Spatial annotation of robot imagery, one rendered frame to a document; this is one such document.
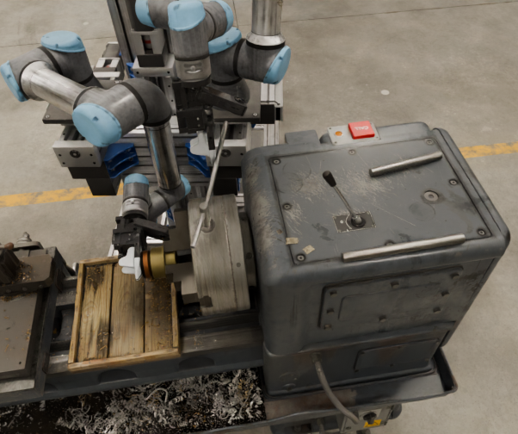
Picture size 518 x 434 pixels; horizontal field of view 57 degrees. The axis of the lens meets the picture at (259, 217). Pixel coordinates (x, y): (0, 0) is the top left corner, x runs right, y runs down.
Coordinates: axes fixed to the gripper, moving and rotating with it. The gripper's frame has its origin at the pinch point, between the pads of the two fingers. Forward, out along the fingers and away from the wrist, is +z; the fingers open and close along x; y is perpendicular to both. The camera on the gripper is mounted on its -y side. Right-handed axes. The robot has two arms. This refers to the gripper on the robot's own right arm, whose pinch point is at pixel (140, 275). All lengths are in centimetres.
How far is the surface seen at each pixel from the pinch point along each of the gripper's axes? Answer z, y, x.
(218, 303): 12.0, -19.8, 1.3
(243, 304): 11.9, -25.9, -0.9
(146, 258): -2.5, -2.3, 3.5
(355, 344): 18, -57, -21
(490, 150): -137, -200, -108
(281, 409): 23, -35, -53
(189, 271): 2.6, -13.3, 2.8
